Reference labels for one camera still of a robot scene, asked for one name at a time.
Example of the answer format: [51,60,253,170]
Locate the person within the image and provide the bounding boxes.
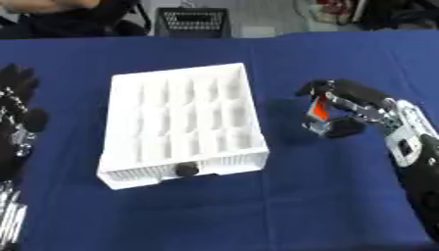
[0,0,151,39]

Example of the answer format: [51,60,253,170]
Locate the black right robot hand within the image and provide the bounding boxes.
[293,77,407,139]

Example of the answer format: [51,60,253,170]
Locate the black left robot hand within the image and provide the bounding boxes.
[0,63,52,182]

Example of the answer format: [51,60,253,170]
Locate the orange block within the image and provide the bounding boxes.
[307,95,333,123]

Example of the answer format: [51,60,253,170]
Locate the white compartment drawer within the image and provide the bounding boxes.
[94,62,271,191]

